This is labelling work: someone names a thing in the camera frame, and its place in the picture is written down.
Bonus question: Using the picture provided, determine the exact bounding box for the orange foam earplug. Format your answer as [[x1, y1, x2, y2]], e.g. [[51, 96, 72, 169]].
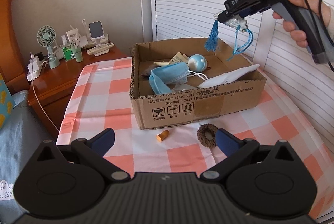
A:
[[156, 130, 170, 142]]

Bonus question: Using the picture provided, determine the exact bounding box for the green cosmetic tube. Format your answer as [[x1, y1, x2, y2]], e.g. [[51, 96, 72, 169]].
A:
[[71, 40, 84, 63]]

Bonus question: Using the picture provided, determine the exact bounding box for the white charging cable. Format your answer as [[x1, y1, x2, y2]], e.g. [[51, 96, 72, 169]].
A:
[[31, 61, 60, 134]]

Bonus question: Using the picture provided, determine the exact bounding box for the grey fabric sachet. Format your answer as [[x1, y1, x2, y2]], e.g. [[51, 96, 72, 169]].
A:
[[141, 65, 157, 76]]

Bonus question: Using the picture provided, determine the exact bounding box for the pink checked tablecloth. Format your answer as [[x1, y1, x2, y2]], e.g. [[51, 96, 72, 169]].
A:
[[56, 56, 334, 220]]

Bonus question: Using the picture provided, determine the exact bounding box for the person's right forearm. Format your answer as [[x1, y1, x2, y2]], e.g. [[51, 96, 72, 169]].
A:
[[316, 0, 334, 44]]

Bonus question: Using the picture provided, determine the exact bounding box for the brown cardboard box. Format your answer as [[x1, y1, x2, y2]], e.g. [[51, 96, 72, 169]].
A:
[[130, 37, 267, 131]]

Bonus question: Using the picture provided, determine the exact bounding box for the wooden nightstand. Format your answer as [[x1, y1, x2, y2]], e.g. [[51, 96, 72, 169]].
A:
[[27, 45, 128, 134]]

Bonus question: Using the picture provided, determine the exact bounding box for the yellow snack packet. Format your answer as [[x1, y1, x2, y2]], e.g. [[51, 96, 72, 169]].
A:
[[171, 52, 189, 65]]

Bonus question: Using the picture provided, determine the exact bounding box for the wooden bed headboard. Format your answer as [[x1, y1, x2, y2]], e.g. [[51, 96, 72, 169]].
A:
[[0, 0, 31, 88]]

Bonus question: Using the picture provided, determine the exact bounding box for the white power strip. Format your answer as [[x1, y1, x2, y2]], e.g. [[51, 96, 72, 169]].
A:
[[26, 67, 44, 81]]

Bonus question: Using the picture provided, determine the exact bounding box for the white face mask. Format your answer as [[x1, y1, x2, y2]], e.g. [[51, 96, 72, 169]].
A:
[[189, 64, 261, 89]]

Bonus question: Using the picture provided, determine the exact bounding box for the yellow paper bag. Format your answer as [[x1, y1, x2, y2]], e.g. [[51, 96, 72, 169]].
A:
[[0, 74, 16, 131]]

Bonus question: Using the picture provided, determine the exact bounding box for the blue tassel pendant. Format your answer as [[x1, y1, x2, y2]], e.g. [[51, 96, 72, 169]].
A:
[[204, 16, 254, 62]]

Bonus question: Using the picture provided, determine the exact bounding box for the white plug charger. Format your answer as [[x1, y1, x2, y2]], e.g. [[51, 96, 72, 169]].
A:
[[27, 51, 45, 73]]

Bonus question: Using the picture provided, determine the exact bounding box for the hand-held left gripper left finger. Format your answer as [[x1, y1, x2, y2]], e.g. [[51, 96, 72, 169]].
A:
[[32, 128, 131, 183]]

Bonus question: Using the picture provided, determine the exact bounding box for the blue face mask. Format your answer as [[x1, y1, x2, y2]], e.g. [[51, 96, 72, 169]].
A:
[[148, 62, 190, 95]]

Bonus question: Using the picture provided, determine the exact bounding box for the pale green desk fan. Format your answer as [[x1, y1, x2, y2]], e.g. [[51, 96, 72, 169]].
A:
[[37, 26, 61, 69]]

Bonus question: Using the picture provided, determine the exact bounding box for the green label bottle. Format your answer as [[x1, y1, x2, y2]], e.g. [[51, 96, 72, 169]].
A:
[[62, 35, 75, 62]]

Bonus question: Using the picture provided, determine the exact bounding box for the white phone stand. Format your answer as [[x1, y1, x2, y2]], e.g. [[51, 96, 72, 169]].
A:
[[89, 21, 110, 56]]

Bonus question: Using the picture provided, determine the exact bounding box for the blue printed bed sheet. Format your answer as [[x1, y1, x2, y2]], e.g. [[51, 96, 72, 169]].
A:
[[0, 90, 57, 210]]

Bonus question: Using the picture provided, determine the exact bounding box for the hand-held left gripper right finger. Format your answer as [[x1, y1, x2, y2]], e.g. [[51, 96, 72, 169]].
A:
[[200, 128, 300, 184]]

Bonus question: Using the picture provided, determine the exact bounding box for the person's right hand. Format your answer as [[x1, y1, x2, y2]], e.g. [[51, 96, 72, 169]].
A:
[[272, 0, 322, 48]]

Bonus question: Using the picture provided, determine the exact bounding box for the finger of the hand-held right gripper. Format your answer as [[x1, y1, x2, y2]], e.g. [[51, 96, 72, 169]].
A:
[[215, 8, 256, 25]]

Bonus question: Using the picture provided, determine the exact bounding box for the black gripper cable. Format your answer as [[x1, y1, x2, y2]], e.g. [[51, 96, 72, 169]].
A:
[[303, 0, 334, 73]]

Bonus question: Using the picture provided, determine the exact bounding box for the blue round plush toy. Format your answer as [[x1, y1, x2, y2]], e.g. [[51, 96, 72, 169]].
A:
[[187, 55, 209, 73]]

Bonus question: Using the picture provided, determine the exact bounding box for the brown braided hair tie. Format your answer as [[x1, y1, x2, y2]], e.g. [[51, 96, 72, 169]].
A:
[[197, 123, 219, 148]]

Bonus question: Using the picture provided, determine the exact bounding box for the white remote control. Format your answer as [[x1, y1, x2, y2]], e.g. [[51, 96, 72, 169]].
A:
[[87, 43, 115, 55]]

